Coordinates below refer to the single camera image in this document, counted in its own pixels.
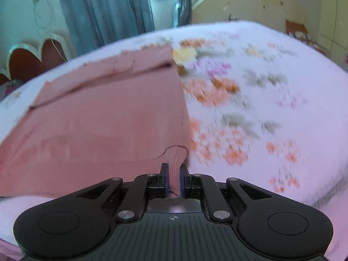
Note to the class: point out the cream bed headboard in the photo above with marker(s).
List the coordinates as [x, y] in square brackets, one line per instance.
[244, 2]

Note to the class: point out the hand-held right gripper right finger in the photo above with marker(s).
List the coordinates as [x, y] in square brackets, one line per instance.
[183, 182]

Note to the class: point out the floral bed sheet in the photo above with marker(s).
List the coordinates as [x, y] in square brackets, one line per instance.
[272, 100]

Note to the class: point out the pink long-sleeved sweater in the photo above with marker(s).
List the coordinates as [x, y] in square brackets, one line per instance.
[108, 119]

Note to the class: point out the red heart-shaped headboard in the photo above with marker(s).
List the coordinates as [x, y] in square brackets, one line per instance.
[27, 62]

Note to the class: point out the bright window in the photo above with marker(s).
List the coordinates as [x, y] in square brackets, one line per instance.
[163, 8]

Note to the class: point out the wide blue-grey curtain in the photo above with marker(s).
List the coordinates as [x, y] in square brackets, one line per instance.
[108, 13]

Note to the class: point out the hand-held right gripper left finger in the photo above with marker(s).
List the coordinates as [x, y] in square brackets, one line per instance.
[165, 180]

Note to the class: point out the tied blue-grey curtain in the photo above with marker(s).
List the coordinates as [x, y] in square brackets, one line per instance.
[183, 2]

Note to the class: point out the orange print pillow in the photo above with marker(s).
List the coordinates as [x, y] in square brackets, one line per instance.
[297, 30]

